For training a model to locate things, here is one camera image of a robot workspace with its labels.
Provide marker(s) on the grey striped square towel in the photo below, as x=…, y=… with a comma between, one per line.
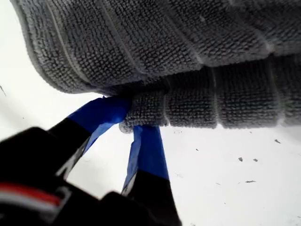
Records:
x=164, y=47

